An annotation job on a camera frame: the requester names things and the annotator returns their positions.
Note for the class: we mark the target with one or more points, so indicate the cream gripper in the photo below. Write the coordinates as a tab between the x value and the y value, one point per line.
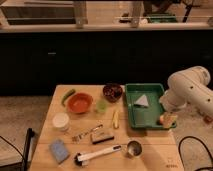
168	119

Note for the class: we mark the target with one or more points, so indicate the small white towel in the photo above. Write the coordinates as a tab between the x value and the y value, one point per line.
142	101

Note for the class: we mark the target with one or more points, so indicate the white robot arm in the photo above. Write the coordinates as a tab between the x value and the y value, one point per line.
186	86

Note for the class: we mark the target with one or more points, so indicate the metal cup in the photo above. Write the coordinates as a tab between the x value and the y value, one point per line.
134	149

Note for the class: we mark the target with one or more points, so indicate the small green cup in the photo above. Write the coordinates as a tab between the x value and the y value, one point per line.
101	106

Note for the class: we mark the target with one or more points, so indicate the orange ball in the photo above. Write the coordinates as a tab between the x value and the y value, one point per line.
161	120

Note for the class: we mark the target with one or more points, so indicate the green plastic tray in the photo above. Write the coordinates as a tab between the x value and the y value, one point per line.
144	108

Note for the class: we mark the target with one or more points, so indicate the yellow banana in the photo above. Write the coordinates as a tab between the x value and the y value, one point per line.
115	119

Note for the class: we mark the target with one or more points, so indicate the dark brown bowl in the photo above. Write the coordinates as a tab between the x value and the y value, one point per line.
112	92

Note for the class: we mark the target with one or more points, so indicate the black and wood block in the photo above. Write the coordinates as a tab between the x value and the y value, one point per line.
101	136

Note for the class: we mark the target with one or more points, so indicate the orange bowl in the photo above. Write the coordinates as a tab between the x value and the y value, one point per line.
79	103

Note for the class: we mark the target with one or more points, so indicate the green cucumber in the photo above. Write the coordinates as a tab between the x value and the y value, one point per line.
68	94

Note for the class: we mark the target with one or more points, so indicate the white lidded jar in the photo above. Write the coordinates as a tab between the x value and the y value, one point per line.
61	121

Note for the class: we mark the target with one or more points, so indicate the blue sponge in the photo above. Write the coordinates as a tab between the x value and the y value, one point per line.
59	151

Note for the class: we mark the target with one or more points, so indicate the dark counter cabinet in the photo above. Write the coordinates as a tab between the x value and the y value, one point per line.
35	63

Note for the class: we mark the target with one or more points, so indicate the black chair frame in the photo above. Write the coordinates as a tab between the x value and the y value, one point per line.
25	154

